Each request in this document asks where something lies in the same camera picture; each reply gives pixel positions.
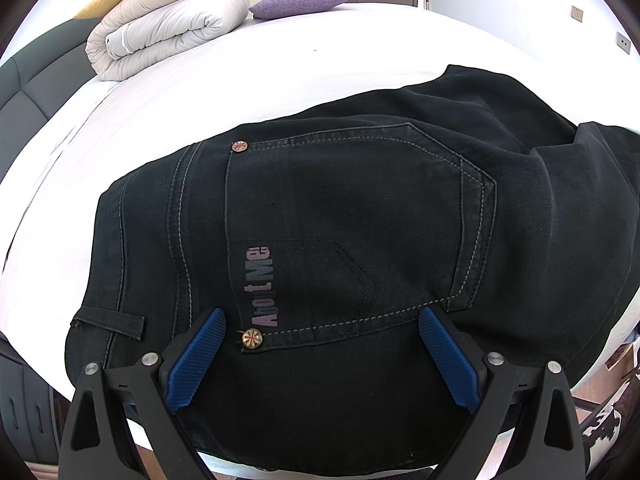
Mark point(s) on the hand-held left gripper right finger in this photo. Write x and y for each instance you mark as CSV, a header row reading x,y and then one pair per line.
x,y
445,355

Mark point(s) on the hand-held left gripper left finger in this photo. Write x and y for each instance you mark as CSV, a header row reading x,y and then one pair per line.
x,y
195,360

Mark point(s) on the black denim pants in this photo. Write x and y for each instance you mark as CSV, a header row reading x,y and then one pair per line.
x,y
350,210

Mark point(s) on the black and white patterned rug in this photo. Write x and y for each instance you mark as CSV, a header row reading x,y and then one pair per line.
x,y
602,430

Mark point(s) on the white bed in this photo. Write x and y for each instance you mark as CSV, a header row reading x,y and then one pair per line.
x,y
300,75

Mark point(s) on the folded beige duvet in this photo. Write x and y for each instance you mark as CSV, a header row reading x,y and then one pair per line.
x,y
165,25

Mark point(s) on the purple pillow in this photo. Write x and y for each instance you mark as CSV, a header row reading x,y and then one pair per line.
x,y
300,2

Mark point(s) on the dark grey padded bed frame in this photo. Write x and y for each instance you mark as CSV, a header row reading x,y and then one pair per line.
x,y
35,75

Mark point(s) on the beige wall socket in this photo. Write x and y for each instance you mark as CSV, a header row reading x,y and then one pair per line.
x,y
578,13
623,41

